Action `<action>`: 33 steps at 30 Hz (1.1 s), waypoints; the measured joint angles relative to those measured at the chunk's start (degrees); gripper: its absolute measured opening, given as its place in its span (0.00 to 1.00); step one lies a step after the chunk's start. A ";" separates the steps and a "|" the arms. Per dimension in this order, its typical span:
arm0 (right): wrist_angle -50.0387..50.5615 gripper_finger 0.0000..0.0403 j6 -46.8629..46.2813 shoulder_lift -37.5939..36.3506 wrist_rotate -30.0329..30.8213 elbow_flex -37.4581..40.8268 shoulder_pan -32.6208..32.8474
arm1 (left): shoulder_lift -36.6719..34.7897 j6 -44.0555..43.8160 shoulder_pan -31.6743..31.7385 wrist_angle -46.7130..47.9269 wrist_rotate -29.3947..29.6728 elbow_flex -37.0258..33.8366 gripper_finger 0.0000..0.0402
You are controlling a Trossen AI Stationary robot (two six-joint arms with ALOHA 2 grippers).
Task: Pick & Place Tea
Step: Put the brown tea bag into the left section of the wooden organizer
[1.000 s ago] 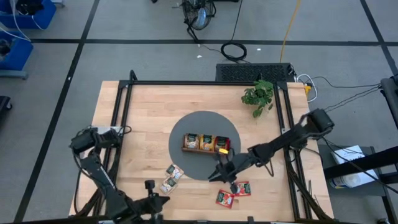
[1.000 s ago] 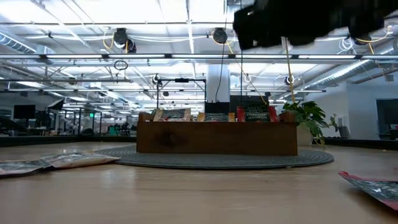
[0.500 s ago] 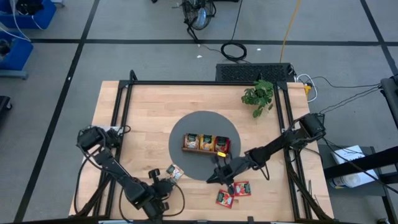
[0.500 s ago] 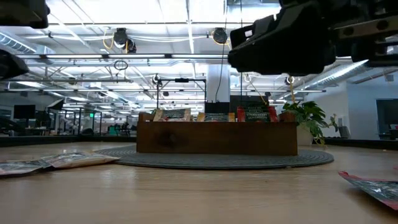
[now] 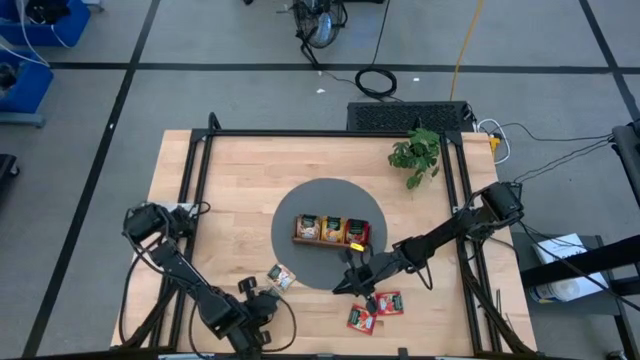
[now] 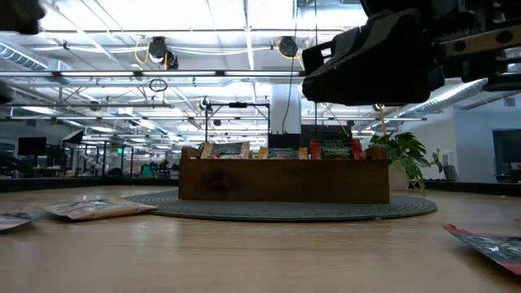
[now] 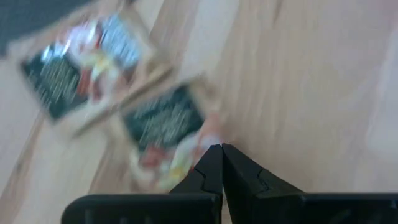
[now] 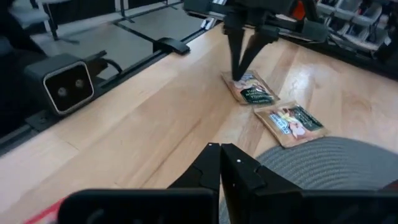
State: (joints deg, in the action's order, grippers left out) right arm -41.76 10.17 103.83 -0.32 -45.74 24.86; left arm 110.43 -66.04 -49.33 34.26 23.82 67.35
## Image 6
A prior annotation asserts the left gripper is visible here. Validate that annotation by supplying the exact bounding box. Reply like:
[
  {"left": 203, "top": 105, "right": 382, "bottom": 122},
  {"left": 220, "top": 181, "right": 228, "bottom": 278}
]
[{"left": 0, "top": 0, "right": 46, "bottom": 36}]

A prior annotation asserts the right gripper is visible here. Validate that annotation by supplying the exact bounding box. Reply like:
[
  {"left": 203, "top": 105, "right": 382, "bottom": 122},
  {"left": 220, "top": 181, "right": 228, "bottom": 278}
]
[{"left": 301, "top": 0, "right": 521, "bottom": 105}]

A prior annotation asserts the red tea packet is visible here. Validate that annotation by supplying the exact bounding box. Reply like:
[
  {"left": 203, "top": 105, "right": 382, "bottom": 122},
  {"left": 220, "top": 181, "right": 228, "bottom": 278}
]
[
  {"left": 442, "top": 222, "right": 521, "bottom": 277},
  {"left": 309, "top": 138, "right": 366, "bottom": 161}
]

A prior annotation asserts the orange tea packet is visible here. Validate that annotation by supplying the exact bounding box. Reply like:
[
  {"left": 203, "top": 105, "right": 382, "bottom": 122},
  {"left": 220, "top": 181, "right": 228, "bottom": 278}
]
[{"left": 257, "top": 146, "right": 309, "bottom": 160}]

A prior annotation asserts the wooden three-compartment tray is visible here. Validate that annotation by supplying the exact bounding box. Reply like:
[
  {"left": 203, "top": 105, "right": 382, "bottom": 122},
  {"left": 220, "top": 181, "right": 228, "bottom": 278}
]
[{"left": 177, "top": 146, "right": 391, "bottom": 205}]

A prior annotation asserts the large black screen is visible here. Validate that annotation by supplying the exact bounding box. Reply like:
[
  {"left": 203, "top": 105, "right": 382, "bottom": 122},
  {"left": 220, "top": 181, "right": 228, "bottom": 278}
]
[{"left": 300, "top": 124, "right": 353, "bottom": 143}]

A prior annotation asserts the potted green plant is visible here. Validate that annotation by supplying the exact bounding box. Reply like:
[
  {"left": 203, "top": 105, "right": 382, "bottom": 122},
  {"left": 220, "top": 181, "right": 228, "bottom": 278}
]
[{"left": 367, "top": 131, "right": 444, "bottom": 193}]

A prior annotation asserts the black box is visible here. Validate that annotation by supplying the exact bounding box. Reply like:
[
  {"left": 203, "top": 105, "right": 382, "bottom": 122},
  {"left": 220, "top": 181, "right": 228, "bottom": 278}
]
[{"left": 267, "top": 132, "right": 303, "bottom": 150}]

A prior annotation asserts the long ceiling light strip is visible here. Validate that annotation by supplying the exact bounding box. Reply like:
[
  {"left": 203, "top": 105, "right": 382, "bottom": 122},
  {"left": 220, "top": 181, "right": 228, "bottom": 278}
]
[{"left": 0, "top": 69, "right": 306, "bottom": 79}]

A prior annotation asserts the black monitor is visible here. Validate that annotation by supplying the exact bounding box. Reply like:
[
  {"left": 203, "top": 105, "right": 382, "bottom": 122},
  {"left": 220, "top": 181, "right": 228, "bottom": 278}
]
[{"left": 16, "top": 136, "right": 47, "bottom": 157}]

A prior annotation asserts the round grey placemat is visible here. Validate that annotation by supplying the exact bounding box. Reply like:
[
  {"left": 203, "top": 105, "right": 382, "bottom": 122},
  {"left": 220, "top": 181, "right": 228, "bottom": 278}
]
[{"left": 124, "top": 188, "right": 439, "bottom": 223}]

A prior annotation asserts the black ceiling cable reel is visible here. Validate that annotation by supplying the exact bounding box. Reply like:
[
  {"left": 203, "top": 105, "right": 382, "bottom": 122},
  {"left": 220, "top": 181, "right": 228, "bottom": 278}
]
[
  {"left": 147, "top": 35, "right": 180, "bottom": 70},
  {"left": 278, "top": 35, "right": 300, "bottom": 59}
]

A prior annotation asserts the yellow cable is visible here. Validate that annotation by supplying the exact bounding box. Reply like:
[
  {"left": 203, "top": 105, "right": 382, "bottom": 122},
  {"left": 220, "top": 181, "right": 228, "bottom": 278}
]
[{"left": 377, "top": 103, "right": 387, "bottom": 136}]

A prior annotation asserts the black rig frame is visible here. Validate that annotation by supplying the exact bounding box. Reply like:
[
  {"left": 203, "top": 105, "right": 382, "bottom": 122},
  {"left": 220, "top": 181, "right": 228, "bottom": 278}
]
[{"left": 204, "top": 100, "right": 272, "bottom": 144}]

